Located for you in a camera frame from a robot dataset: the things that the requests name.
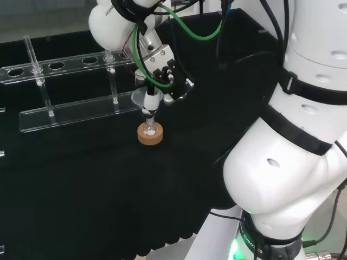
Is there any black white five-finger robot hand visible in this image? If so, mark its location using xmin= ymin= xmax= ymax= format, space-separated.
xmin=134 ymin=60 xmax=178 ymax=120

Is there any translucent plastic funnel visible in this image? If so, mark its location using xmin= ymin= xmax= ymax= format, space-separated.
xmin=131 ymin=87 xmax=165 ymax=108

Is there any clear round-bottom flask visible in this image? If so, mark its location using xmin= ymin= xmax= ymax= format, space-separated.
xmin=143 ymin=115 xmax=157 ymax=137

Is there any clear acrylic funnel stand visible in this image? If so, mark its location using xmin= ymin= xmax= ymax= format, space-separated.
xmin=0 ymin=35 xmax=146 ymax=134

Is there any black cloth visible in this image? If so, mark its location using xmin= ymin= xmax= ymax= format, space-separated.
xmin=0 ymin=8 xmax=285 ymax=260

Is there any pale board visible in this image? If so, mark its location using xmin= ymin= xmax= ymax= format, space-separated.
xmin=135 ymin=207 xmax=245 ymax=260

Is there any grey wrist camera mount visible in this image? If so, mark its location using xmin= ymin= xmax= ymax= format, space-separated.
xmin=162 ymin=76 xmax=196 ymax=105

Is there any cork ring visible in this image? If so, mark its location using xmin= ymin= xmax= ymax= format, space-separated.
xmin=137 ymin=122 xmax=164 ymax=147

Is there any green cable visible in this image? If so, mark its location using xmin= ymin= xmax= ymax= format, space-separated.
xmin=132 ymin=2 xmax=223 ymax=89

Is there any black cable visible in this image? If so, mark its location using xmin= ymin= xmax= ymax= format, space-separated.
xmin=302 ymin=183 xmax=347 ymax=248
xmin=208 ymin=210 xmax=245 ymax=220
xmin=216 ymin=0 xmax=232 ymax=72

